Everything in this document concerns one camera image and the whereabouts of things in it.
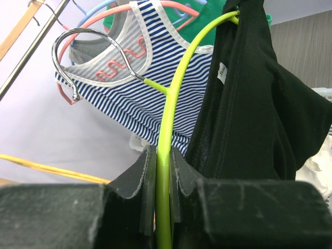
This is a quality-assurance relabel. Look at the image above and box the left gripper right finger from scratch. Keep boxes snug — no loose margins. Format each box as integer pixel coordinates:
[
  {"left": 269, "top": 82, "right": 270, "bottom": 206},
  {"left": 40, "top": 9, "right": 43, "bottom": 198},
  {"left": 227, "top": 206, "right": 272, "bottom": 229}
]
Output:
[{"left": 170, "top": 148, "right": 331, "bottom": 248}]

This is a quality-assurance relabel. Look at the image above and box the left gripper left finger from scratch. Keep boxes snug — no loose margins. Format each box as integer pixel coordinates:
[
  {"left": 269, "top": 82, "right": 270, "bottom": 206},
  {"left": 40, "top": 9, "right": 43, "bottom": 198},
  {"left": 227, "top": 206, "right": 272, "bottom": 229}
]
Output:
[{"left": 1, "top": 146, "right": 157, "bottom": 248}]

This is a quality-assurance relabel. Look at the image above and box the lime green hanger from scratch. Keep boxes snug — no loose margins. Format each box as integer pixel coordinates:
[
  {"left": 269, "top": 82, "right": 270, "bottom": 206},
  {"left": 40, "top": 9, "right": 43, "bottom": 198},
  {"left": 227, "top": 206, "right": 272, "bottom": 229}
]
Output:
[{"left": 51, "top": 10, "right": 240, "bottom": 249}]

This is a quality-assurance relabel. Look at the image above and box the yellow plastic hanger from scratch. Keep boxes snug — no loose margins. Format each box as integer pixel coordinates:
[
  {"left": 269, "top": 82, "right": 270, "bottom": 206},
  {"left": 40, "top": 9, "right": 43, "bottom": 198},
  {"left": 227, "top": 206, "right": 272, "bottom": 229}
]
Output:
[{"left": 1, "top": 154, "right": 111, "bottom": 184}]

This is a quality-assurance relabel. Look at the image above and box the black tank top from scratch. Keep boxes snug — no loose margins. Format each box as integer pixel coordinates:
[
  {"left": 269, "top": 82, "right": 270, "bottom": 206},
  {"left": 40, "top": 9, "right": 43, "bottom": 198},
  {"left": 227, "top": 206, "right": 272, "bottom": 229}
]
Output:
[{"left": 185, "top": 1, "right": 331, "bottom": 180}]

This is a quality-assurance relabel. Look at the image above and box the blue white striped tank top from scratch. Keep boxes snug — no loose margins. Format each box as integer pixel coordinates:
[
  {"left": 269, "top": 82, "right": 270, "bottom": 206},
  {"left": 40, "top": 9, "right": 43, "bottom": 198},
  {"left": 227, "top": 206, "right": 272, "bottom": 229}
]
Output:
[{"left": 64, "top": 1, "right": 213, "bottom": 153}]

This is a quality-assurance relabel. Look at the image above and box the pink hanger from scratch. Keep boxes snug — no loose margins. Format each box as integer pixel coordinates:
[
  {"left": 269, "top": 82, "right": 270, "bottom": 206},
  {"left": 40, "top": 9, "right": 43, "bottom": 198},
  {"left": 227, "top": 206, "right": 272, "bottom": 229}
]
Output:
[{"left": 57, "top": 0, "right": 200, "bottom": 106}]

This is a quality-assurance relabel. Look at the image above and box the grey tank top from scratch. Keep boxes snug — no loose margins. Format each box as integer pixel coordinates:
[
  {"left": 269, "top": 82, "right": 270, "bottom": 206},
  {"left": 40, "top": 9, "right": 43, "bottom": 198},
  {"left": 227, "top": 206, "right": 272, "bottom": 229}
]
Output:
[{"left": 68, "top": 11, "right": 127, "bottom": 65}]

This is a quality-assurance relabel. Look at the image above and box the green tank top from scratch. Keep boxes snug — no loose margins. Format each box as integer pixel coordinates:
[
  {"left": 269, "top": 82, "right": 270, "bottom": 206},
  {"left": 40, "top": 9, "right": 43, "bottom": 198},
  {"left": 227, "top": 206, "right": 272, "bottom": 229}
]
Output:
[{"left": 103, "top": 4, "right": 273, "bottom": 49}]

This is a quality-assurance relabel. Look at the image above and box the blue plastic hanger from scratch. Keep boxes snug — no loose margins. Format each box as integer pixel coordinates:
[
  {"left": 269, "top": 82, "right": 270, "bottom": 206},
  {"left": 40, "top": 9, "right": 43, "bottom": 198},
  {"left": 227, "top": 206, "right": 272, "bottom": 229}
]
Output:
[{"left": 70, "top": 0, "right": 208, "bottom": 47}]

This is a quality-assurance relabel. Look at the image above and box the white plastic laundry basket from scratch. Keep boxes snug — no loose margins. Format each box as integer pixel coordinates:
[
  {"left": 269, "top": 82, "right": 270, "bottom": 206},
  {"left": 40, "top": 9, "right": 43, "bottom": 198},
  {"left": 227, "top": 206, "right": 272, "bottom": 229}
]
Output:
[{"left": 129, "top": 87, "right": 331, "bottom": 152}]

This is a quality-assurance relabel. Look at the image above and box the wooden clothes rack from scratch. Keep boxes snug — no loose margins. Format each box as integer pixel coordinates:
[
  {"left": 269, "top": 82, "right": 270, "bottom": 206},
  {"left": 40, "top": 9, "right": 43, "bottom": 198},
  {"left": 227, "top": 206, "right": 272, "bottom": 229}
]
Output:
[{"left": 0, "top": 0, "right": 71, "bottom": 101}]

